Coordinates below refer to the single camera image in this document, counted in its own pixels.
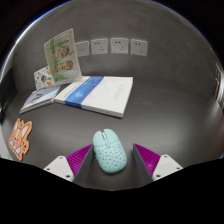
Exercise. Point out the green food menu sign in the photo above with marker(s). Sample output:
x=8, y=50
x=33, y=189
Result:
x=63, y=56

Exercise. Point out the white and blue book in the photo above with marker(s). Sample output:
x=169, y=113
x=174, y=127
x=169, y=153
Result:
x=103, y=93

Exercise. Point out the orange dog-shaped mouse pad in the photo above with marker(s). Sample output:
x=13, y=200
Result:
x=20, y=138

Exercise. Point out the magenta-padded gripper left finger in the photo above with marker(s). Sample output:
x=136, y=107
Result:
x=60, y=166

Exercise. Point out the teal dotted computer mouse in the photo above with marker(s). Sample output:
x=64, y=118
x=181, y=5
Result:
x=109, y=153

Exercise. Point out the grey patterned book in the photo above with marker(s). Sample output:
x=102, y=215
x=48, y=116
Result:
x=40, y=97

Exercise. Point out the white sticker card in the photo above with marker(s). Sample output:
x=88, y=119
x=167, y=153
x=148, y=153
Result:
x=42, y=78

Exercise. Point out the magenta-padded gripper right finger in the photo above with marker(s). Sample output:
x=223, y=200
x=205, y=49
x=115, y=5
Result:
x=166, y=165

